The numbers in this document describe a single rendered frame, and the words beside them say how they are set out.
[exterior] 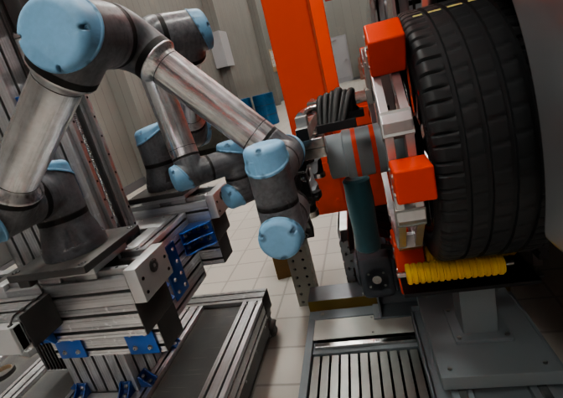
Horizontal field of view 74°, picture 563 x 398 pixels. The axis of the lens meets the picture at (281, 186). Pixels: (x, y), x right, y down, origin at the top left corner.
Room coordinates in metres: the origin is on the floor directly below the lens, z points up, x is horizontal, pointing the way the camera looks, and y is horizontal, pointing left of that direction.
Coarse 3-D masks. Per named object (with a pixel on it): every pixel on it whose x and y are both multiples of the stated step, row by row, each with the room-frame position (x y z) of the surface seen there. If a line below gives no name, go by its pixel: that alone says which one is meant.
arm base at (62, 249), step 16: (48, 224) 0.85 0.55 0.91; (64, 224) 0.86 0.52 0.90; (80, 224) 0.88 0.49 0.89; (96, 224) 0.92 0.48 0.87; (48, 240) 0.85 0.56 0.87; (64, 240) 0.85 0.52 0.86; (80, 240) 0.86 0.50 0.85; (96, 240) 0.88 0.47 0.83; (48, 256) 0.84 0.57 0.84; (64, 256) 0.83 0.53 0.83
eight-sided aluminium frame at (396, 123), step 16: (368, 64) 0.90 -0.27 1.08; (400, 80) 0.82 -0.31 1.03; (384, 96) 0.81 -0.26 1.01; (400, 96) 0.80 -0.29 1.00; (384, 112) 0.78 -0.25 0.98; (400, 112) 0.77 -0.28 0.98; (384, 128) 0.76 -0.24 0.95; (400, 128) 0.76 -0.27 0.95; (384, 176) 1.20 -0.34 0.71; (400, 208) 0.76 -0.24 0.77; (416, 208) 0.75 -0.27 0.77; (400, 224) 0.77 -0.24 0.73; (416, 224) 0.77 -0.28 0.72; (400, 240) 0.86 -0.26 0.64; (416, 240) 0.86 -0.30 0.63
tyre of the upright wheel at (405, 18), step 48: (480, 0) 0.85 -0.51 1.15; (432, 48) 0.77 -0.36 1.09; (480, 48) 0.74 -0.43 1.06; (432, 96) 0.72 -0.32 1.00; (480, 96) 0.70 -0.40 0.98; (528, 96) 0.67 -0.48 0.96; (432, 144) 0.71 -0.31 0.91; (480, 144) 0.67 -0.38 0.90; (528, 144) 0.65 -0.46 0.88; (480, 192) 0.67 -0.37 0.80; (528, 192) 0.66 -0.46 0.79; (432, 240) 0.86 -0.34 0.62; (480, 240) 0.72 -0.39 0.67; (528, 240) 0.73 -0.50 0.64
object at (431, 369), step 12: (420, 324) 1.14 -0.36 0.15; (420, 336) 1.08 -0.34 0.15; (540, 336) 0.93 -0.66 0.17; (420, 348) 1.01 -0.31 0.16; (432, 360) 0.97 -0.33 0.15; (432, 372) 0.92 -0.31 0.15; (432, 384) 0.88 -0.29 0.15; (432, 396) 0.83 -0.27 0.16; (444, 396) 0.83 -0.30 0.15; (456, 396) 0.81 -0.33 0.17; (468, 396) 0.80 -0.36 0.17; (480, 396) 0.81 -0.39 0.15; (492, 396) 0.80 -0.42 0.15; (504, 396) 0.79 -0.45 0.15; (516, 396) 0.78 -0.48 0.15; (528, 396) 0.77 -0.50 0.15; (540, 396) 0.75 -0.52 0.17; (552, 396) 0.73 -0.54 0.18
